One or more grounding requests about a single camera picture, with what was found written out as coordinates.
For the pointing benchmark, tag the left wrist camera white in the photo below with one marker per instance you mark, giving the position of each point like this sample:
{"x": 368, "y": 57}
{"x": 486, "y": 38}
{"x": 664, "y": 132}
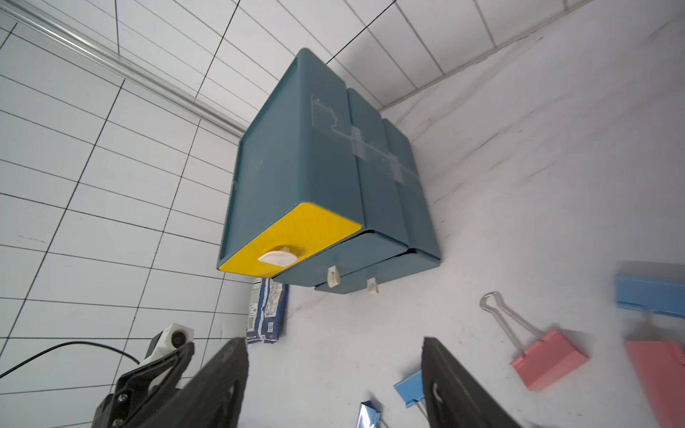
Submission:
{"x": 168, "y": 341}

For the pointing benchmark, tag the pink binder clip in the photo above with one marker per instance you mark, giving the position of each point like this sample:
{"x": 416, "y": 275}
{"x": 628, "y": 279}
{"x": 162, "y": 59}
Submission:
{"x": 548, "y": 360}
{"x": 660, "y": 369}

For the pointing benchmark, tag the blue binder clip top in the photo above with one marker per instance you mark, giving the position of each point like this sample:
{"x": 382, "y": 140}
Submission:
{"x": 657, "y": 288}

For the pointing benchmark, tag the pink binder clip top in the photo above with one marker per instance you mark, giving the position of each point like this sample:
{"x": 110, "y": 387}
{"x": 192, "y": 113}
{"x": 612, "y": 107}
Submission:
{"x": 548, "y": 360}

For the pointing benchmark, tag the teal drawer cabinet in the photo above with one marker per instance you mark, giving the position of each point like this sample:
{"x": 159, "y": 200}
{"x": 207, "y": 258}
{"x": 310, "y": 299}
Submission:
{"x": 316, "y": 140}

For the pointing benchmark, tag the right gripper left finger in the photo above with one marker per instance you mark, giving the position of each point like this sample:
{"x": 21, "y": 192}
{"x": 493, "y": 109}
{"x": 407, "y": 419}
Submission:
{"x": 214, "y": 397}

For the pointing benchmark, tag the pink binder clip upper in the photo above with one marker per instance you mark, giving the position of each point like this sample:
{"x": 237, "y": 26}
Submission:
{"x": 660, "y": 369}

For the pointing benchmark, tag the yellow top drawer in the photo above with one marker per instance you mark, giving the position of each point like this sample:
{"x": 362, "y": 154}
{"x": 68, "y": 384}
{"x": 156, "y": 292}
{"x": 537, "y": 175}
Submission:
{"x": 303, "y": 232}

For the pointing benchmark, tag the teal binder clip centre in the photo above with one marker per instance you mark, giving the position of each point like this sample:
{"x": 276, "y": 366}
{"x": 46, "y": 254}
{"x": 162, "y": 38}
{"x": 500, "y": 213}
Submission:
{"x": 368, "y": 416}

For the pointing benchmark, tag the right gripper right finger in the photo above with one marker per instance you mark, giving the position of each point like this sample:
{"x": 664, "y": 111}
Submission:
{"x": 453, "y": 397}

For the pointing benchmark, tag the blue binder clip upper middle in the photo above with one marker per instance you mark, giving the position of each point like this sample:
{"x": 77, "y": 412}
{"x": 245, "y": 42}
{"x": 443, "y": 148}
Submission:
{"x": 411, "y": 390}

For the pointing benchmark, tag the blue binder clip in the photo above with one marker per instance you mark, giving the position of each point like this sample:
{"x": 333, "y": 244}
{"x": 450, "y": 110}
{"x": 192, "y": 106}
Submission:
{"x": 657, "y": 288}
{"x": 411, "y": 390}

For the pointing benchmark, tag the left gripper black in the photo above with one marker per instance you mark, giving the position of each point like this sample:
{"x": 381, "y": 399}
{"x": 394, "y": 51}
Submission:
{"x": 142, "y": 392}

